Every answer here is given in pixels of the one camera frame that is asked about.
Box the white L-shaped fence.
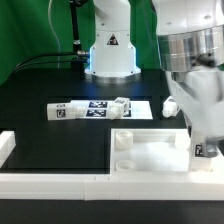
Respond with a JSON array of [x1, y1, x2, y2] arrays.
[[0, 130, 224, 202]]

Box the black cables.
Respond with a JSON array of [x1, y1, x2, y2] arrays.
[[13, 49, 91, 76]]

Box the white tag sheet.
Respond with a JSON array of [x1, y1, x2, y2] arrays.
[[70, 100, 154, 121]]

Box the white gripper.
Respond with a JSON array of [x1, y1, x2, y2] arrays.
[[166, 66, 224, 158]]

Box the white square tabletop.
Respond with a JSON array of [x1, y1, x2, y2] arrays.
[[110, 129, 224, 172]]

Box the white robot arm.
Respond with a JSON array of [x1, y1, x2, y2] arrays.
[[72, 0, 224, 158]]

